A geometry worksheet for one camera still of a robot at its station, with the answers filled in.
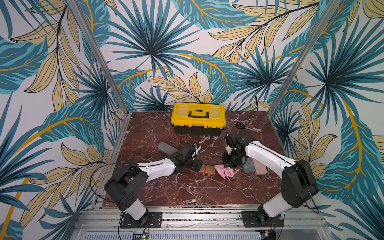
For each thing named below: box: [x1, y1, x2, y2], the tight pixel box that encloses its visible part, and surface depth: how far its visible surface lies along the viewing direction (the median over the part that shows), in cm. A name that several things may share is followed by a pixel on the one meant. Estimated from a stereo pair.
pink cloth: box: [214, 164, 234, 182], surface depth 84 cm
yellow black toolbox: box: [170, 102, 227, 136], surface depth 97 cm
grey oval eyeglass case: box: [157, 142, 180, 156], surface depth 97 cm
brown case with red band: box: [199, 164, 216, 176], surface depth 88 cm
